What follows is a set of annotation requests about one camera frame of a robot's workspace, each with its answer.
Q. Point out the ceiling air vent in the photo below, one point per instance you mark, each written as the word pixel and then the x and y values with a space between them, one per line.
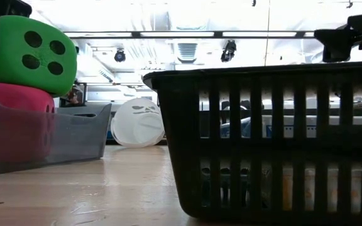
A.
pixel 187 51

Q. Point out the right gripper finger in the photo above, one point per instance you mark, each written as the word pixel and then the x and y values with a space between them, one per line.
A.
pixel 336 45

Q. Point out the white blue small box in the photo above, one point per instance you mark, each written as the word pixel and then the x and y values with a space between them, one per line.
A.
pixel 245 128

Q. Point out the black ceiling spotlight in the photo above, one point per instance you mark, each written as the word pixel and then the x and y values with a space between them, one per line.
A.
pixel 229 50
pixel 119 56

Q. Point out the pink foam die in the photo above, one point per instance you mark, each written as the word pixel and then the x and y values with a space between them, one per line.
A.
pixel 17 97

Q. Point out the black slotted basket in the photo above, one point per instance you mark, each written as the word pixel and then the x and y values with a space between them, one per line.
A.
pixel 181 110

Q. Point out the person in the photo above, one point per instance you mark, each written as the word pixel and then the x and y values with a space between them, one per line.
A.
pixel 73 95

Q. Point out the grey translucent bin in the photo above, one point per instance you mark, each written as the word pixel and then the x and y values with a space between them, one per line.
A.
pixel 74 135

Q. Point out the ceiling light bar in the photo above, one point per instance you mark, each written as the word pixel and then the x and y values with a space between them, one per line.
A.
pixel 218 34

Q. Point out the green foam die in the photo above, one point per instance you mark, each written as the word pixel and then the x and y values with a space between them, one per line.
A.
pixel 8 72

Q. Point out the white background counter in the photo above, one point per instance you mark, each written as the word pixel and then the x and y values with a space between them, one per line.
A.
pixel 310 125

